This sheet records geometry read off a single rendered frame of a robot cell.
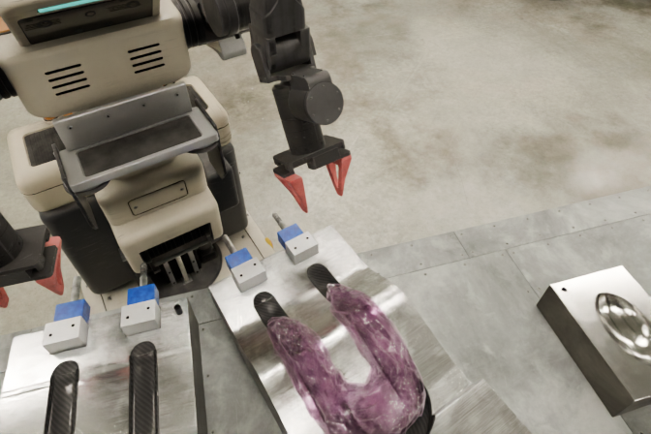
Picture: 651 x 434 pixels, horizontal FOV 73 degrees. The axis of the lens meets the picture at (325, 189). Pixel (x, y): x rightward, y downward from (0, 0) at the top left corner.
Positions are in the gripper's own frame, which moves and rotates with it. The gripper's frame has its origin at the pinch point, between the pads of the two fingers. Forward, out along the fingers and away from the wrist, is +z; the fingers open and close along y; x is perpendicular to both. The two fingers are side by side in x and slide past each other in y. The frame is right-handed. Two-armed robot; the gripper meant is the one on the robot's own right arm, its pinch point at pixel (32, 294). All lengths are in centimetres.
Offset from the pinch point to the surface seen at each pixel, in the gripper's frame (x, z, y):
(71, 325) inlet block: 0.1, 9.3, 1.4
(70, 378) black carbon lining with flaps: -6.5, 12.6, 0.7
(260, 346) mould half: -8.9, 13.3, 27.8
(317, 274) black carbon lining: 3.0, 15.9, 40.1
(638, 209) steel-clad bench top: 3, 21, 114
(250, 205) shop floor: 104, 100, 34
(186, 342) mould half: -5.9, 12.0, 17.3
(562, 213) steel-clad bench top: 7, 21, 97
